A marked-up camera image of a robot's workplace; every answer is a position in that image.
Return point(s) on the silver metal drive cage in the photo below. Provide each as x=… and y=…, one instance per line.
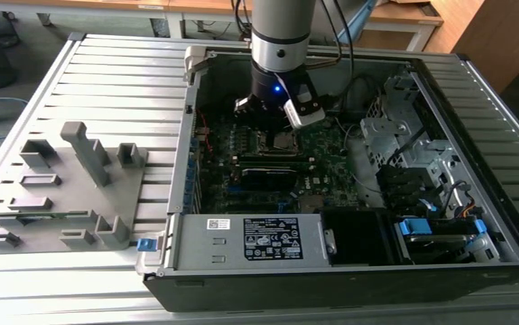
x=387, y=130

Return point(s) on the blue disk carrier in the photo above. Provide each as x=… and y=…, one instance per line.
x=416, y=227

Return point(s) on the black plastic bay bracket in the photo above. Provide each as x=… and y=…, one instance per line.
x=403, y=183

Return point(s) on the pale blue teach pendant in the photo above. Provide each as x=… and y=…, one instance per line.
x=357, y=20

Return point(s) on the silver square CPU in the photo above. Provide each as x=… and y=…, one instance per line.
x=284, y=139

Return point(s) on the blue expansion slot strip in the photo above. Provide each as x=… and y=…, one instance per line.
x=192, y=152

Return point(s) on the small blue case latch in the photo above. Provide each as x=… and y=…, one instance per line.
x=145, y=245

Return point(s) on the grey case release latch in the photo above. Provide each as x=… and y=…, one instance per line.
x=193, y=55

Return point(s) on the square chipset heat sink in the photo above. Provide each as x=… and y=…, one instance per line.
x=311, y=202

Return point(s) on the black CPU socket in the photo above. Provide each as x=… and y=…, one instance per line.
x=259, y=151

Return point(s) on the black graphics card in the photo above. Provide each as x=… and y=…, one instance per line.
x=269, y=179

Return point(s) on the grey plastic parts rack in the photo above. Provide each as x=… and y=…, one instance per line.
x=73, y=203

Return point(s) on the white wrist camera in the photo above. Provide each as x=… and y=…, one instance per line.
x=304, y=113

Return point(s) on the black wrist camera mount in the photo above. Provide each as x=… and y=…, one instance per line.
x=243, y=106

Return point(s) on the green motherboard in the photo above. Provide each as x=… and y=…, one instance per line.
x=337, y=176

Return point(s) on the brown wooden cabinet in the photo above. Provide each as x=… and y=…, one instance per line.
x=503, y=34

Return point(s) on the wooden desk white legs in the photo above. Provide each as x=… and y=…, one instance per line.
x=105, y=3
x=403, y=17

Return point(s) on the silver power supply unit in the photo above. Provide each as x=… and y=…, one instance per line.
x=196, y=243

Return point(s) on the thin metal locking lever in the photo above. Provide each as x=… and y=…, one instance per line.
x=285, y=147

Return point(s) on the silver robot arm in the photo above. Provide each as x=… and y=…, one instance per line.
x=281, y=30

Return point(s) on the black open PC case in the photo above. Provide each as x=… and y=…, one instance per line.
x=308, y=292

